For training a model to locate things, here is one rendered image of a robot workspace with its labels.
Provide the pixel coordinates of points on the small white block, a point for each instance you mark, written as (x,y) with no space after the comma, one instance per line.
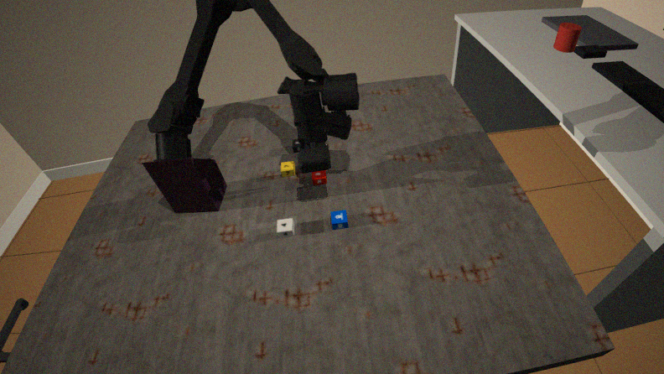
(286,228)

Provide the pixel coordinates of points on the red block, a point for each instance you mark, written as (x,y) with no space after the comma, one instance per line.
(319,177)

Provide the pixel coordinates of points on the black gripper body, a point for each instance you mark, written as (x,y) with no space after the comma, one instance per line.
(315,156)

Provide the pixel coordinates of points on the yellow block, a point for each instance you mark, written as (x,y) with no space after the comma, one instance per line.
(288,169)

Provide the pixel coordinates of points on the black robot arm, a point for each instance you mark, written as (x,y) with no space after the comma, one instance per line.
(181,105)

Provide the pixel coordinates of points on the blue block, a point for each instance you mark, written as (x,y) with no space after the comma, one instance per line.
(339,219)

